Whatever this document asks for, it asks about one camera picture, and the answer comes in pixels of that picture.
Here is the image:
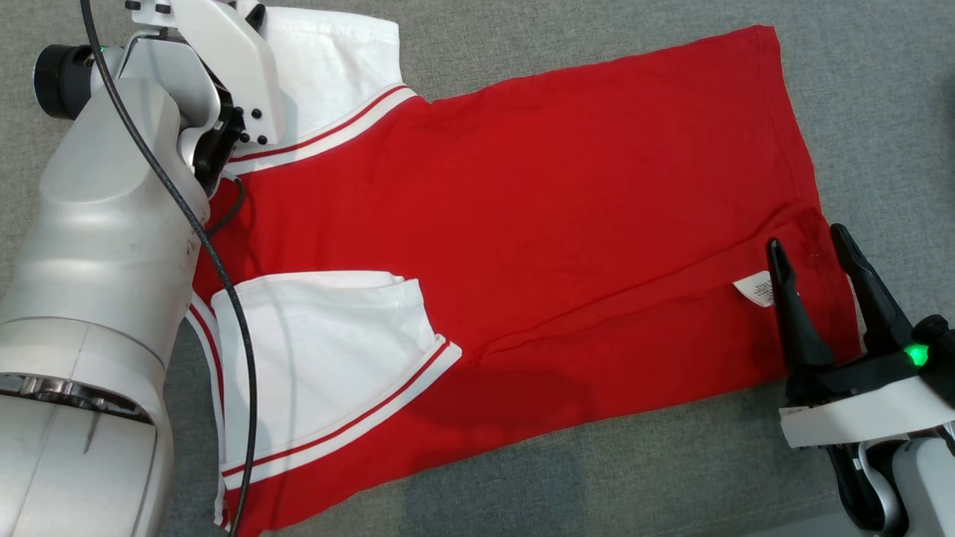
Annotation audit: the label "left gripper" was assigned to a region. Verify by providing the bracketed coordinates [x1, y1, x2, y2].
[34, 0, 288, 146]

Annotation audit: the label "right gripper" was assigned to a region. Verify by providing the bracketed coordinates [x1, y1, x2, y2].
[767, 224, 955, 448]

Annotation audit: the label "red t-shirt white sleeves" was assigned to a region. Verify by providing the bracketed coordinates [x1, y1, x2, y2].
[183, 6, 862, 536]

